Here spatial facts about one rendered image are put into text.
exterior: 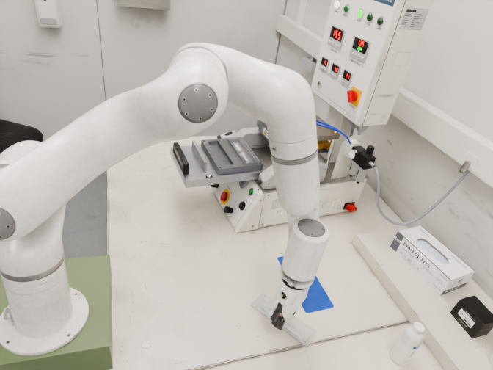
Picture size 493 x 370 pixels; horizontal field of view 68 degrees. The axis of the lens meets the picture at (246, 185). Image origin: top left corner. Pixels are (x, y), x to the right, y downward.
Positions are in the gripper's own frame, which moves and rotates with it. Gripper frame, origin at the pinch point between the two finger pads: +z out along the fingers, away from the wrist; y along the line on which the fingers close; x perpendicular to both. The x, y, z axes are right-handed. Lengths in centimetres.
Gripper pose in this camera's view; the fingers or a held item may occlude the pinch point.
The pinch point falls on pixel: (284, 315)
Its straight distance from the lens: 104.6
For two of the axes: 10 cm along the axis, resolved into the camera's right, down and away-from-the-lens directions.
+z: -1.3, 8.1, 5.7
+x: -7.8, -4.4, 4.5
